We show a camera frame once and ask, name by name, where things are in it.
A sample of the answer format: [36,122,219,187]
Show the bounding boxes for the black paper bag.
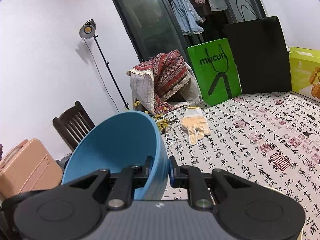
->
[223,0,292,95]

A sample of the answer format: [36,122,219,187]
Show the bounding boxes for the white yellow-dotted work glove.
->
[181,107,211,145]

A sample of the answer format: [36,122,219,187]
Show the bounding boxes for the grey purple cloth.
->
[55,154,73,170]

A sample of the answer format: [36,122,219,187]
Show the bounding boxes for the calligraphy print tablecloth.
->
[147,91,320,240]

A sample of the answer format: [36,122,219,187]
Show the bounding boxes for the yellow-green snack box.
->
[289,46,320,103]

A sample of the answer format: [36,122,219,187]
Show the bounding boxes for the studio light on stand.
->
[79,19,130,112]

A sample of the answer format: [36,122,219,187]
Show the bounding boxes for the hanging blue garment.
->
[170,0,204,36]

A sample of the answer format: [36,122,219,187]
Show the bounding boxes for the black light cable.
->
[85,39,120,113]

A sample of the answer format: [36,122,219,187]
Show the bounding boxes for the green paper bag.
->
[187,38,242,107]

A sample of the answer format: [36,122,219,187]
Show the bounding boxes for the dark wooden chair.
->
[52,101,96,152]

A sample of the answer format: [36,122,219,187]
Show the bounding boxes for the dark sliding glass door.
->
[106,0,267,63]

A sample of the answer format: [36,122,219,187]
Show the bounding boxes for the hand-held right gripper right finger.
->
[168,156,255,210]

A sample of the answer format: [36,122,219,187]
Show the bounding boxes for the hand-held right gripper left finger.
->
[67,156,154,210]

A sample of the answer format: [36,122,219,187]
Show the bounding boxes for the yellow blossom branches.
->
[132,100,180,134]

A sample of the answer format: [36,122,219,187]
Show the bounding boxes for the large blue bowl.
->
[61,110,168,201]

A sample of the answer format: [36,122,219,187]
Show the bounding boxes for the pink suitcase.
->
[0,138,63,200]

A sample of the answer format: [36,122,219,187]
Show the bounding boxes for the white lace-trimmed cloth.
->
[127,69,157,113]

